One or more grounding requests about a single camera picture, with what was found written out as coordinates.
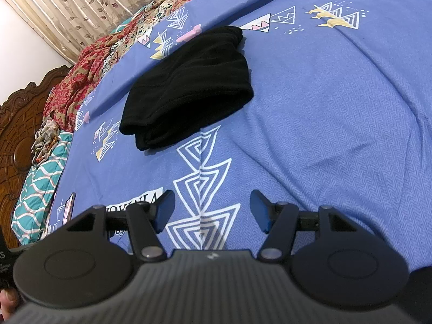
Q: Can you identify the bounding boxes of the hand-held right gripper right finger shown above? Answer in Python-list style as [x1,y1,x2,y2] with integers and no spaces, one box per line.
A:
[250,190,362,262]

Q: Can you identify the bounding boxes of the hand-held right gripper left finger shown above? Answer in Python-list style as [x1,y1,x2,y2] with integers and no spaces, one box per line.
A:
[64,190,177,262]

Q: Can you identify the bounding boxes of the black pants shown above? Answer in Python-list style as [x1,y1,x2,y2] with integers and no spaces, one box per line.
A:
[120,26,254,151]

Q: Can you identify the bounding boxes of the person's left hand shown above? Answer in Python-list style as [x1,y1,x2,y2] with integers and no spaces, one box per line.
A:
[0,288,23,324]

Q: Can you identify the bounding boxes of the teal wavy patterned pillow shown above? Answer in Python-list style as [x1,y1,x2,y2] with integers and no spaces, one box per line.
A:
[11,131,74,245]

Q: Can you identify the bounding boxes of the blue printed bedsheet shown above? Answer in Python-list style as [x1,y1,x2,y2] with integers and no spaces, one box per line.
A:
[44,0,432,272]

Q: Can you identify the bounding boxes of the carved wooden headboard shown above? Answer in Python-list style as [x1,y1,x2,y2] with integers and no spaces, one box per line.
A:
[0,66,73,254]

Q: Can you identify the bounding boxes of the red floral cloth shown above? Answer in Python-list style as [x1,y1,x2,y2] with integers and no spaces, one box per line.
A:
[32,0,233,167]

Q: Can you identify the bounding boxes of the beige leaf print curtain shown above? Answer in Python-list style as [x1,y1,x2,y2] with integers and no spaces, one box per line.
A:
[0,0,234,65]

